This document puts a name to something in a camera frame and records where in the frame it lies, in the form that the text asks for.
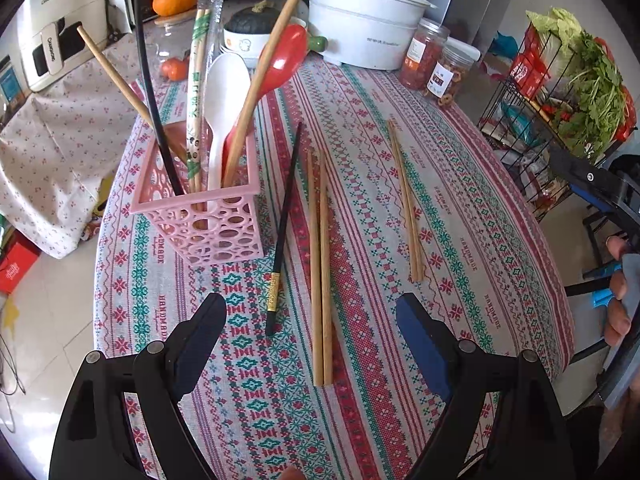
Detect yellow cardboard box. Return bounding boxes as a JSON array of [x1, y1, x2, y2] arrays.
[[80, 175, 119, 244]]

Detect black chopstick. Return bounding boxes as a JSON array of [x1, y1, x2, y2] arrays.
[[265, 121, 304, 337], [133, 0, 187, 197]]

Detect cream air fryer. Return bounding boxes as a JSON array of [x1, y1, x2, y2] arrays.
[[10, 0, 114, 94]]

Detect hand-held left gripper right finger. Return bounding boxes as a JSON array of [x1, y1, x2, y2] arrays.
[[396, 293, 568, 480]]

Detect person's right hand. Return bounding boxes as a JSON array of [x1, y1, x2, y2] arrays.
[[604, 236, 633, 347]]

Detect plastic-wrapped disposable chopsticks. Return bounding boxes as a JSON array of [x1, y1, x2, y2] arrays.
[[185, 0, 231, 211]]

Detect leafy green vegetables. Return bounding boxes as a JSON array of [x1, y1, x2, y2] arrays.
[[552, 30, 629, 157]]

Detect white bowl with green handle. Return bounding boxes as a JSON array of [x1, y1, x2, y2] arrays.
[[220, 17, 329, 69]]

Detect clear container black lid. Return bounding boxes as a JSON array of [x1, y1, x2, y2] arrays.
[[0, 57, 26, 117]]

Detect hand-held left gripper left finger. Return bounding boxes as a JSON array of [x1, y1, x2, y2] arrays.
[[47, 292, 227, 480]]

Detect thin light bamboo chopstick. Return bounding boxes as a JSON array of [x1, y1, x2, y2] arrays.
[[387, 120, 420, 283], [390, 120, 426, 281]]

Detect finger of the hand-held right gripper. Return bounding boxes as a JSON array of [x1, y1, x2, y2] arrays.
[[549, 145, 631, 208]]

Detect white plastic spoon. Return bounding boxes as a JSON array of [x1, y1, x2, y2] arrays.
[[205, 52, 251, 193]]

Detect tangerine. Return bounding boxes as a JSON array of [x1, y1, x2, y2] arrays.
[[160, 57, 191, 82]]

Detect black wire rack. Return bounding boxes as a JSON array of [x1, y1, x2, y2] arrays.
[[477, 25, 640, 222]]

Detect white electric cooking pot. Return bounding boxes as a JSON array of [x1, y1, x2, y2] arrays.
[[308, 0, 436, 70]]

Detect pale green cabbage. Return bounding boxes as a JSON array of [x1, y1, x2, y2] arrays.
[[525, 7, 584, 56]]

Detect red snack packet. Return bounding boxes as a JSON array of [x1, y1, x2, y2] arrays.
[[510, 52, 551, 99]]

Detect black cables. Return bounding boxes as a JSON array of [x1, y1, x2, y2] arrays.
[[0, 330, 27, 395]]

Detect pink plastic utensil basket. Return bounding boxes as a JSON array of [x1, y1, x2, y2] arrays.
[[130, 119, 266, 267]]

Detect patterned red green tablecloth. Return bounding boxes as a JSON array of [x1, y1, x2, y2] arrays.
[[92, 52, 576, 480]]

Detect red plastic bag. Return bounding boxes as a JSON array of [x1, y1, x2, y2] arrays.
[[615, 85, 639, 142]]

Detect white floral cloth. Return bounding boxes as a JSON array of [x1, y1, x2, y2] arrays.
[[0, 0, 166, 261]]

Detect dark green kabocha squash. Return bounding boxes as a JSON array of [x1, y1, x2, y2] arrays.
[[226, 0, 284, 34]]

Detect blue plastic bag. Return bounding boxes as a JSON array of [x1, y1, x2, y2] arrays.
[[492, 31, 522, 57]]

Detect short plastic jar dried snacks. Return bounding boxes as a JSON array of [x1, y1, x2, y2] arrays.
[[422, 42, 476, 109]]

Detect red plastic spoon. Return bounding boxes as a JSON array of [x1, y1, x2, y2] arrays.
[[222, 23, 309, 171]]

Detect glass jar with wooden lid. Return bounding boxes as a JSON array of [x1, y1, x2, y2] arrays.
[[149, 10, 202, 84]]

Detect red cardboard box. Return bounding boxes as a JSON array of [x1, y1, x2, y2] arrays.
[[0, 242, 41, 295]]

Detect tall plastic jar red contents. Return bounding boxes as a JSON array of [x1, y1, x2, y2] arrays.
[[399, 17, 451, 91]]

